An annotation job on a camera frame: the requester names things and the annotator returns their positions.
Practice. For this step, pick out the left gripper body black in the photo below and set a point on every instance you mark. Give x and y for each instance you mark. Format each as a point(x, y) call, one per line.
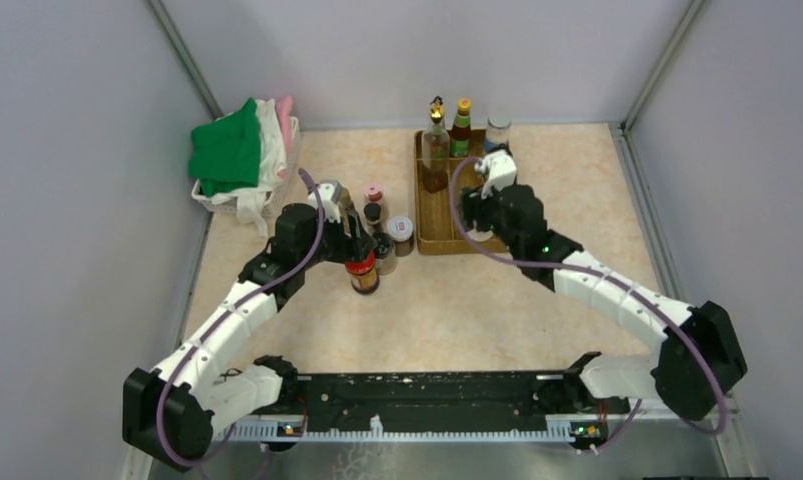
point(334, 246)

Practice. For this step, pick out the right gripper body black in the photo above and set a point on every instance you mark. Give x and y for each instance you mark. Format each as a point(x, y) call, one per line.
point(487, 217)

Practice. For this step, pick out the black cap dark jar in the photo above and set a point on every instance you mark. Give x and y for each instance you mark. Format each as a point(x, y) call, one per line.
point(385, 256)

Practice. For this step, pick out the red lid sauce jar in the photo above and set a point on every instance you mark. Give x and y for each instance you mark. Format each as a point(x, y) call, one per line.
point(363, 276)

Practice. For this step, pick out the white lid sauce jar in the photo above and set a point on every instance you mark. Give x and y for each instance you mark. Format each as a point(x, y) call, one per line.
point(400, 228)

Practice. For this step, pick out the woven wicker divided tray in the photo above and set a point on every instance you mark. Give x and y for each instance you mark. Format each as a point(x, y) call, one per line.
point(435, 231)

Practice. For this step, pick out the silver lid salt jar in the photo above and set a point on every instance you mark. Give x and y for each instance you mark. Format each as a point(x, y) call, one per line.
point(497, 134)

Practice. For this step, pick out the tall glass oil bottle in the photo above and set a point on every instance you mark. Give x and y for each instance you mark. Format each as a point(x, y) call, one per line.
point(435, 142)

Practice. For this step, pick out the black lid clear jar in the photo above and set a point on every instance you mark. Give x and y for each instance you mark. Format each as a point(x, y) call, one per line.
point(479, 232)

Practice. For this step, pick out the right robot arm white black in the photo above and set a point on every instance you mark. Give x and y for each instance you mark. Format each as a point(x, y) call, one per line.
point(693, 354)

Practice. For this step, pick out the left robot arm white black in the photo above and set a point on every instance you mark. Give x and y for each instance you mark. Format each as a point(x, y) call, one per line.
point(175, 410)

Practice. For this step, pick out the black cap soy bottle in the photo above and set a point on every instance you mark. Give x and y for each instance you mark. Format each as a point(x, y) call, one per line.
point(373, 214)

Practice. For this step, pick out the yellow label pepper shaker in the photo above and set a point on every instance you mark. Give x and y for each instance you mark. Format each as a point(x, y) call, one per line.
point(345, 202)

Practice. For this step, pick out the pink lid spice jar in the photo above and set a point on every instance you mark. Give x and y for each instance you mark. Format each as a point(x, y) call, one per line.
point(374, 193)

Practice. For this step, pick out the white plastic basket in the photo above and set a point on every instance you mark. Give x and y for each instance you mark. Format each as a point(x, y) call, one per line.
point(275, 198)

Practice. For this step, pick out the green cloth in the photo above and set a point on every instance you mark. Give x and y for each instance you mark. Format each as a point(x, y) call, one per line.
point(226, 153)

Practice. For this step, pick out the pink cloth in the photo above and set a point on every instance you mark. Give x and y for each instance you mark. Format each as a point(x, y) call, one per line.
point(284, 107)

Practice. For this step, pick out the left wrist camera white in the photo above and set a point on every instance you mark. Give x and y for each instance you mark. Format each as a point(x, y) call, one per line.
point(329, 194)

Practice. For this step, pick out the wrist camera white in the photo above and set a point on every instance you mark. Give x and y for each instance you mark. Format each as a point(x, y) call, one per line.
point(499, 171)
point(329, 194)

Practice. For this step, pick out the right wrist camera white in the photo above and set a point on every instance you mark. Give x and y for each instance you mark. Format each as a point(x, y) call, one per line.
point(499, 171)

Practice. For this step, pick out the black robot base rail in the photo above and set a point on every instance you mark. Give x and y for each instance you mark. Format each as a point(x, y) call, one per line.
point(434, 407)

